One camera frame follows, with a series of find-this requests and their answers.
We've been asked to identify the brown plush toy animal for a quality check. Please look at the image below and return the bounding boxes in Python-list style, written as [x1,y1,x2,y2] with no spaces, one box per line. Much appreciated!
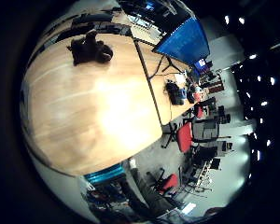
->
[66,29,114,66]

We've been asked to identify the lit computer monitor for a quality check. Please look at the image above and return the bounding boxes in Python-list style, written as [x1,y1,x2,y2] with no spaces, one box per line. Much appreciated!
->
[195,58,209,70]

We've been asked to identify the blue plastic container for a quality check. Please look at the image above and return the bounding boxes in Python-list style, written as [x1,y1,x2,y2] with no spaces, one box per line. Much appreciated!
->
[83,163,126,185]

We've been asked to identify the small red chair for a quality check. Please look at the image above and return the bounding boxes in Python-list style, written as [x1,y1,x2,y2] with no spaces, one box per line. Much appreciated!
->
[193,105,205,119]

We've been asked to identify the black tripod stand legs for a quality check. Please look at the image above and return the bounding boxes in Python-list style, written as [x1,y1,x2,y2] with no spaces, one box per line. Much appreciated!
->
[147,54,185,80]

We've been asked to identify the large red office chair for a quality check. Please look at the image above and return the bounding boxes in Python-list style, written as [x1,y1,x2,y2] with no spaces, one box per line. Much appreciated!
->
[176,121,194,154]

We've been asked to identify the red office chair black base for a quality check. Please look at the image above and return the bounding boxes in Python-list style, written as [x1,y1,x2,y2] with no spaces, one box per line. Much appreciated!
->
[146,167,180,195]

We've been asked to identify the blue partition screen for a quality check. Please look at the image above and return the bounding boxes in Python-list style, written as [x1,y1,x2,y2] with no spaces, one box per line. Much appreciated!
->
[152,17,211,66]

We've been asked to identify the black mesh office chair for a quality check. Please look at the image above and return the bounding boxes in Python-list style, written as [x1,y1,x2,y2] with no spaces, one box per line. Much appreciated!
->
[191,119,231,144]

